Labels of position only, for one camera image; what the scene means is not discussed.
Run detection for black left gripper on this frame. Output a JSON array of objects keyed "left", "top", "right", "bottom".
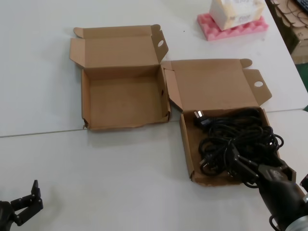
[{"left": 0, "top": 180, "right": 44, "bottom": 231}]

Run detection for stacked flat cardboard sheets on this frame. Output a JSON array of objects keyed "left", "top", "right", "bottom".
[{"left": 271, "top": 0, "right": 308, "bottom": 29}]

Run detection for white paper package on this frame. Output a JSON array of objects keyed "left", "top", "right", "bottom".
[{"left": 208, "top": 0, "right": 266, "bottom": 31}]

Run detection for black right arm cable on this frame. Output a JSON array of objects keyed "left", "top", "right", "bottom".
[{"left": 269, "top": 208, "right": 279, "bottom": 228}]

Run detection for open cardboard box with cords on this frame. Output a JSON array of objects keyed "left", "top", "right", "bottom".
[{"left": 161, "top": 58, "right": 273, "bottom": 187}]

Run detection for brown cardboard carton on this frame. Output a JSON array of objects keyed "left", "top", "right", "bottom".
[{"left": 280, "top": 23, "right": 308, "bottom": 64}]

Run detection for empty open cardboard box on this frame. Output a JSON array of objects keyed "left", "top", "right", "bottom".
[{"left": 69, "top": 24, "right": 172, "bottom": 132}]

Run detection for pink egg-crate foam pad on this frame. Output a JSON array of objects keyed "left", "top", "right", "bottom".
[{"left": 197, "top": 13, "right": 269, "bottom": 41}]

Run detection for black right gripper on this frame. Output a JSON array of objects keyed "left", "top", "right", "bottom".
[{"left": 228, "top": 141, "right": 307, "bottom": 213}]

